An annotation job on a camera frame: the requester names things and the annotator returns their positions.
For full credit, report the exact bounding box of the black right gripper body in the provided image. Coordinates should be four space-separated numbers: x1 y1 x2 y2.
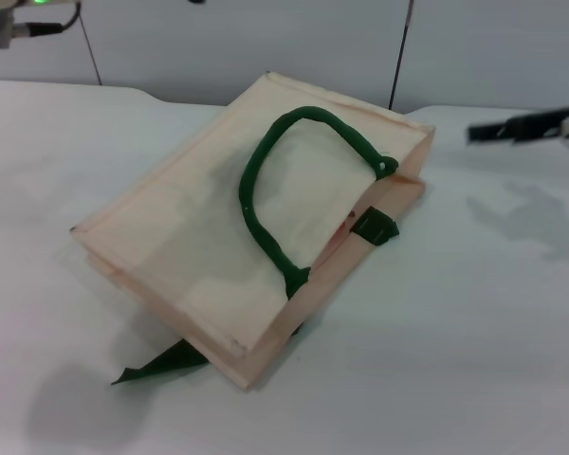
505 104 569 146

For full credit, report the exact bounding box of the orange toy fruit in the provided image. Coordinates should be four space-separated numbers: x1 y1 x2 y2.
334 212 359 246

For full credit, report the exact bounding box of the white handbag with green handles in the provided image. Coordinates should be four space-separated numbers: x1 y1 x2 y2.
69 70 438 392

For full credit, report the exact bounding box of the left arm cable with connector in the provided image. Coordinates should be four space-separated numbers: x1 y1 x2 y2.
0 2 83 48

